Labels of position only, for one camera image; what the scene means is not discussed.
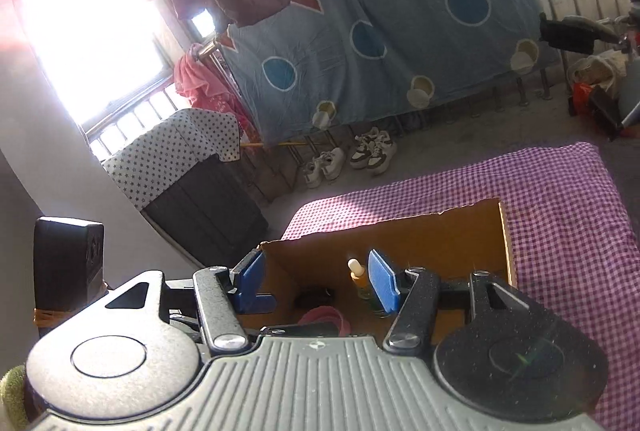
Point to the cardboard box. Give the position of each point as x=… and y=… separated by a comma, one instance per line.
x=450, y=241

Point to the yellow stick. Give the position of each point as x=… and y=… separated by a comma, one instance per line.
x=280, y=143

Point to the metal railing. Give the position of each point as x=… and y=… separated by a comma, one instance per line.
x=521, y=91

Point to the blue printed blanket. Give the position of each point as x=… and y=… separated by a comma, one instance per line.
x=400, y=11

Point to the dark cabinet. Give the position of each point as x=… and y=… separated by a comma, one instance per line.
x=200, y=206

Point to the grey oval leg pad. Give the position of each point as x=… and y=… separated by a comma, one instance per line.
x=632, y=103

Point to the pink bowl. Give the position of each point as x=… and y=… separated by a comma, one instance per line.
x=322, y=317

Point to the pink clothes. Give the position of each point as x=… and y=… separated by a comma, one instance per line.
x=200, y=81

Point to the beige bag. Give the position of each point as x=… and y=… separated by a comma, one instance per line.
x=595, y=71

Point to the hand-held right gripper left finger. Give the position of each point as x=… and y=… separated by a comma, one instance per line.
x=252, y=281

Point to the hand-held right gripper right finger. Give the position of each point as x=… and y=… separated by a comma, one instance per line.
x=382, y=281

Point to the red plastic bag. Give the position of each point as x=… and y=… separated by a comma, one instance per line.
x=581, y=98

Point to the purple checked cloth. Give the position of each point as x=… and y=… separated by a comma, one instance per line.
x=565, y=221

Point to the olive green fuzzy cloth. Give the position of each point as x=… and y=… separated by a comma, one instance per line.
x=12, y=396

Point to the star patterned cloth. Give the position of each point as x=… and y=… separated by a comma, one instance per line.
x=175, y=141

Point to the black round object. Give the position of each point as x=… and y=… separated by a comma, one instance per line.
x=314, y=297

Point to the green dropper bottle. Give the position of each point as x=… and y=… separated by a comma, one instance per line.
x=361, y=283

